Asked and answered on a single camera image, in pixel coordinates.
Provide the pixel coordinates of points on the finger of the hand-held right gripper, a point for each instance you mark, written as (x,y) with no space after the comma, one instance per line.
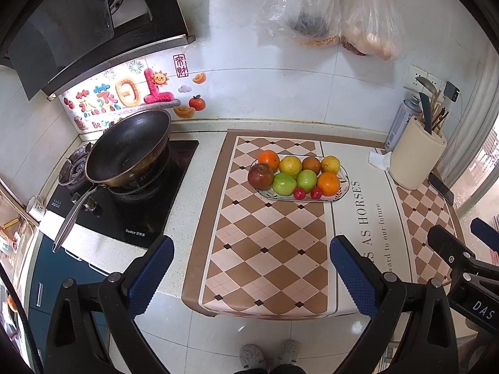
(448,243)
(485,230)

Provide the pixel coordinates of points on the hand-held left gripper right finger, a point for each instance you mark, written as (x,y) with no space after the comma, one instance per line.
(353,276)

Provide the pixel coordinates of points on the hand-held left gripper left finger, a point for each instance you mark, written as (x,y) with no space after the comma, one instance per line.
(152,276)

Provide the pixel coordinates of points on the red cherry tomato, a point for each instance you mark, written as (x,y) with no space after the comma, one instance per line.
(316,193)
(299,193)

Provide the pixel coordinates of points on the bright orange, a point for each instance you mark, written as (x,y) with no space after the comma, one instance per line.
(328,183)

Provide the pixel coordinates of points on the glass fruit plate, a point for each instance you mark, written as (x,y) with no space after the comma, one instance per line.
(286,198)

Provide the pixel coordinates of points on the green apple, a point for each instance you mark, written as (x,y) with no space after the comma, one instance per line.
(307,180)
(284,184)

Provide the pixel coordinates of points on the yellow citrus fruit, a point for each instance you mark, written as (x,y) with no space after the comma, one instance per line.
(291,164)
(330,164)

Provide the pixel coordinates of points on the brown round fruit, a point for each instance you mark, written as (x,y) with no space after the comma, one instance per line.
(311,164)

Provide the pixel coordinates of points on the red apple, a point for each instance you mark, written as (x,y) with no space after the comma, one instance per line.
(261,176)

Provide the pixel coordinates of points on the dark orange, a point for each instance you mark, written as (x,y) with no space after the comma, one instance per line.
(269,160)

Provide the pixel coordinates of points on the black phone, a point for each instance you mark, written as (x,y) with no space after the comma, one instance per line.
(440,188)

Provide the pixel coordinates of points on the black gas stove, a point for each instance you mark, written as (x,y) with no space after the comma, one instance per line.
(148,218)

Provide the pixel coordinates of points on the brown checkered mat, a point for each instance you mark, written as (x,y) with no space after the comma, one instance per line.
(265,249)

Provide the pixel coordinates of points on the cream utensil holder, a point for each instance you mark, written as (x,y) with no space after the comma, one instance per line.
(413,156)

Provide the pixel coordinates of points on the grey fuzzy slipper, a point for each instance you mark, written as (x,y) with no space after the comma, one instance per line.
(290,351)
(252,355)

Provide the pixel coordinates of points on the blue cabinet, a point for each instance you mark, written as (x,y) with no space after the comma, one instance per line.
(54,265)

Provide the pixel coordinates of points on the white tissue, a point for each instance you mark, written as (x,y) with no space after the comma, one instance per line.
(380,160)

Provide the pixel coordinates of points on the wooden chopsticks bundle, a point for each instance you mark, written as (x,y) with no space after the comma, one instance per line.
(440,115)

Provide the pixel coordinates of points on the grey spray can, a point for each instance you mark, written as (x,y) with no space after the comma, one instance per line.
(401,124)

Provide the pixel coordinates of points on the black wok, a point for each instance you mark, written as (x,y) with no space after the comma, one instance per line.
(128,144)

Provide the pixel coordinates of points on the white mug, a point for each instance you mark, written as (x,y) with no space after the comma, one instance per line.
(35,206)

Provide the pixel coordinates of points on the black plug adapter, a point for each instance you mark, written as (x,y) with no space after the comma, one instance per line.
(452,91)

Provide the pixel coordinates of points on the small orange round object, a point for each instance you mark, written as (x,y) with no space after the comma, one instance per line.
(11,304)

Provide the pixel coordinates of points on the metal ladle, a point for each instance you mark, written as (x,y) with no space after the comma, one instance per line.
(425,83)

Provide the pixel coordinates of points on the clear plastic bag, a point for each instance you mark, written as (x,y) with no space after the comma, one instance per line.
(300,7)
(370,15)

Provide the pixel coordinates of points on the black range hood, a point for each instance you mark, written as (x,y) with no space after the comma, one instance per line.
(58,27)

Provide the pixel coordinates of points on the window frame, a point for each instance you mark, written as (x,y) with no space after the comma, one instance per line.
(479,124)

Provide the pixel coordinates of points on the gold ingot wall sticker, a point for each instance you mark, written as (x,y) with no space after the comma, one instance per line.
(199,78)
(183,111)

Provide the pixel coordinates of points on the white wall socket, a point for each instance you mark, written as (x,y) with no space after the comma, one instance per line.
(413,78)

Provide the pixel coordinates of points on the persimmon wall sticker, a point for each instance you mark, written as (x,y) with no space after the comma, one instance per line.
(197,103)

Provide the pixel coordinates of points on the colourful wall sticker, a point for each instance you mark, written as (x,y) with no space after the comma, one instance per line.
(124,93)

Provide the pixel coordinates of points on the cloud wall sticker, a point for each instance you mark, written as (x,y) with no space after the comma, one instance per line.
(185,89)

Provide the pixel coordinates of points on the red seal wall sticker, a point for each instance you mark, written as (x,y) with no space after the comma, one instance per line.
(180,66)

